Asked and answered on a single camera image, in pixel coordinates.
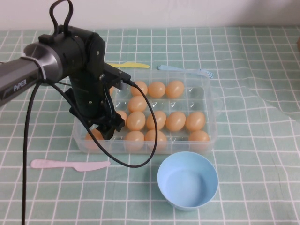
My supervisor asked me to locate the light blue plastic fork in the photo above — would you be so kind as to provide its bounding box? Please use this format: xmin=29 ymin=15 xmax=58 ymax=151
xmin=156 ymin=65 xmax=214 ymax=79

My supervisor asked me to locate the thick black camera cable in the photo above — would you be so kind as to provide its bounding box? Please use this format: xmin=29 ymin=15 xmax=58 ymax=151
xmin=21 ymin=79 xmax=158 ymax=225

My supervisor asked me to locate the yellow plastic knife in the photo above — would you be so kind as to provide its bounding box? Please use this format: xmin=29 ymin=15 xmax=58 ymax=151
xmin=107 ymin=62 xmax=150 ymax=69

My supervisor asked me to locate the green white checked tablecloth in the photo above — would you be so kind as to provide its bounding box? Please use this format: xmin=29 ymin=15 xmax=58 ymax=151
xmin=0 ymin=25 xmax=300 ymax=225

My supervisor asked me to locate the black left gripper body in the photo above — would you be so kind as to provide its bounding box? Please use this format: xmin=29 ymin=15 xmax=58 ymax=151
xmin=65 ymin=77 xmax=125 ymax=132

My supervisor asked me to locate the pink plastic knife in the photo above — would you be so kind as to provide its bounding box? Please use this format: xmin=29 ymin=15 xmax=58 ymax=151
xmin=30 ymin=159 xmax=111 ymax=173

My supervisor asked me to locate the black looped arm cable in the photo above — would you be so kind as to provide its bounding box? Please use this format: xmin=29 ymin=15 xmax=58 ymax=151
xmin=49 ymin=0 xmax=74 ymax=33

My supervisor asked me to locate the white zip tie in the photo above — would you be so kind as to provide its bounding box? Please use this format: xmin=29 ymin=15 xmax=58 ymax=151
xmin=21 ymin=54 xmax=47 ymax=82

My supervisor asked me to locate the clear plastic egg box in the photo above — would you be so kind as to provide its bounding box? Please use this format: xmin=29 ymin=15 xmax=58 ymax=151
xmin=74 ymin=69 xmax=223 ymax=155

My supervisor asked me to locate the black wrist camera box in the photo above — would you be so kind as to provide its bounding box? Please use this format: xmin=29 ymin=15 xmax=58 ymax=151
xmin=103 ymin=62 xmax=132 ymax=91

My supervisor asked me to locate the light blue plastic bowl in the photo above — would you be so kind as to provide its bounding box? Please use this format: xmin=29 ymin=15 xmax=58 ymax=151
xmin=156 ymin=151 xmax=219 ymax=204

